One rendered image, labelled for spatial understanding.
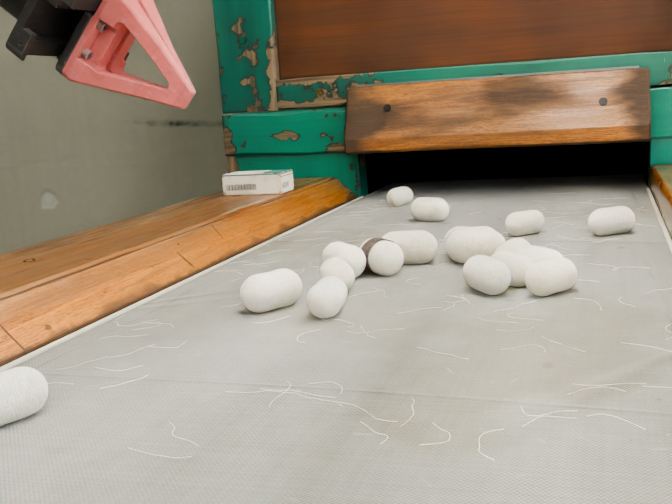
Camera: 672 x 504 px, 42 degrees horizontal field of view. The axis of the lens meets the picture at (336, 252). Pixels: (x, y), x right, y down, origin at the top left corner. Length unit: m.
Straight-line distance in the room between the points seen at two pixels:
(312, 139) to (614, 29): 0.33
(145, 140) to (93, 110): 0.14
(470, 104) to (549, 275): 0.44
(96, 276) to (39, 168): 1.60
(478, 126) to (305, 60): 0.22
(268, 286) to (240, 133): 0.56
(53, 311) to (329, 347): 0.15
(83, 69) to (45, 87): 1.50
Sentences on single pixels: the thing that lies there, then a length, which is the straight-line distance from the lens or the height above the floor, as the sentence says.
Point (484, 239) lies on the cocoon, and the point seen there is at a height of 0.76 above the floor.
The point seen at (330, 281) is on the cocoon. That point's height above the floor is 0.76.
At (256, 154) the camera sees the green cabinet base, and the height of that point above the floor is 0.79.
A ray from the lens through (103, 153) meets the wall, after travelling 2.01.
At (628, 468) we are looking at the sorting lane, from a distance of 0.27.
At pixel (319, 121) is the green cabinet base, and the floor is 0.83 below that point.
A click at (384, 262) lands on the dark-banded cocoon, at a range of 0.52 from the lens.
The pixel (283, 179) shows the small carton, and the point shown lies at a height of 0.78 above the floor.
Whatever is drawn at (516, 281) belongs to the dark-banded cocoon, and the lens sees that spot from 0.48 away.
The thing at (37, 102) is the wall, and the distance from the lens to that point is 2.09.
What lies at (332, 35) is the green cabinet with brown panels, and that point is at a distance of 0.97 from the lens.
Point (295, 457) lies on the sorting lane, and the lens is 0.28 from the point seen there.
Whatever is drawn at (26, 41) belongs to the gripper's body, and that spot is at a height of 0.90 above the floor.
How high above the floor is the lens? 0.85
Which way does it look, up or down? 10 degrees down
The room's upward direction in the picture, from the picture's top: 4 degrees counter-clockwise
